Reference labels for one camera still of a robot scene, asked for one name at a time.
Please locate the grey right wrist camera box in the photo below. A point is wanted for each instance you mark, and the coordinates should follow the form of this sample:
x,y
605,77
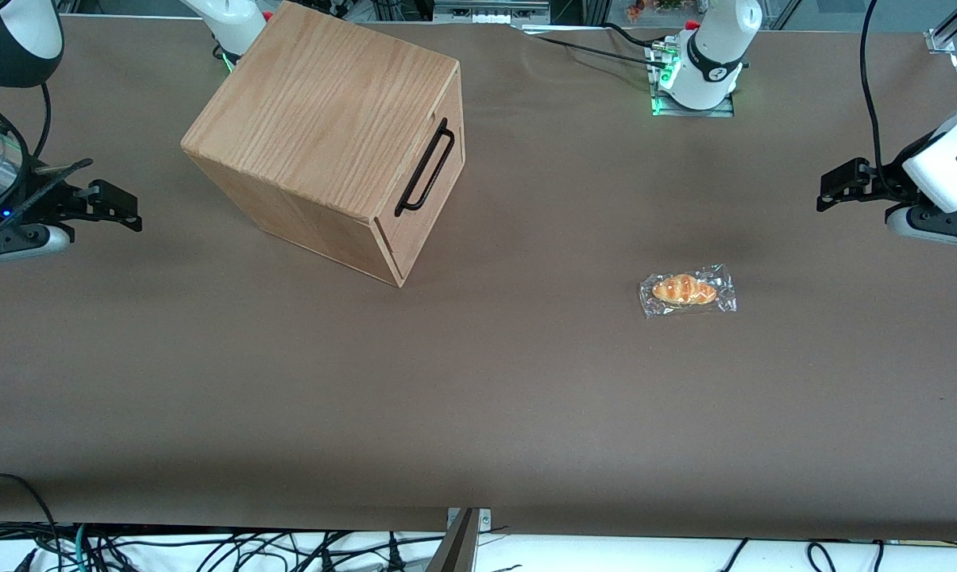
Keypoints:
x,y
25,242

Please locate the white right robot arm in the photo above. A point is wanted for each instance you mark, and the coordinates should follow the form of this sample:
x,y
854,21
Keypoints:
x,y
17,40

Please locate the bread roll in clear wrapper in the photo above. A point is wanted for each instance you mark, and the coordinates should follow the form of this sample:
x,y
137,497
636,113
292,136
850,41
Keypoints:
x,y
684,290

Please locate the light wooden drawer cabinet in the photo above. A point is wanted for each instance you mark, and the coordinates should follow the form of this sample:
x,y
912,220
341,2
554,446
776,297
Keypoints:
x,y
319,103

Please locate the aluminium frame profile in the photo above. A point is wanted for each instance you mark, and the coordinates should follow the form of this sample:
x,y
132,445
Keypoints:
x,y
951,32

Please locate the grey electronics box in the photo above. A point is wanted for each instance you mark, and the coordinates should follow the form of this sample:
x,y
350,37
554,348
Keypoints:
x,y
490,9

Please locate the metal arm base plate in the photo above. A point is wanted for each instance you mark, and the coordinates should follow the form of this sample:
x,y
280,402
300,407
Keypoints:
x,y
720,110

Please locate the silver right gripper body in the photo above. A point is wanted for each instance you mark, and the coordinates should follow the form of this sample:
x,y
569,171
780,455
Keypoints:
x,y
43,202

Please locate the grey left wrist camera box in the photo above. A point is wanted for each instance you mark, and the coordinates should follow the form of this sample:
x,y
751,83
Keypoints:
x,y
923,225

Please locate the small metal bracket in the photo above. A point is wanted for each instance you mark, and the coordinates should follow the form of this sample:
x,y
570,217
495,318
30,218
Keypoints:
x,y
484,520

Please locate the small orange object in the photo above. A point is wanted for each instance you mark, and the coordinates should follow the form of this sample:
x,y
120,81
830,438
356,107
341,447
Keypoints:
x,y
635,9

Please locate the dark metal bar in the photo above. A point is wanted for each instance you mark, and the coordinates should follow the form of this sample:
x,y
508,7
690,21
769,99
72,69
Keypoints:
x,y
454,552

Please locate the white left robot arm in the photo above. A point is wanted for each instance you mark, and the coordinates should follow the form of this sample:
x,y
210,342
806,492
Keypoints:
x,y
708,71

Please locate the brown table cover sheet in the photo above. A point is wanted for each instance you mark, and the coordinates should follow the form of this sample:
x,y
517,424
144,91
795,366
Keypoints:
x,y
526,397

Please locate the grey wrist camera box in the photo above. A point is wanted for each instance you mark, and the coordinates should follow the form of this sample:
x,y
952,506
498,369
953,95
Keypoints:
x,y
25,242
923,225

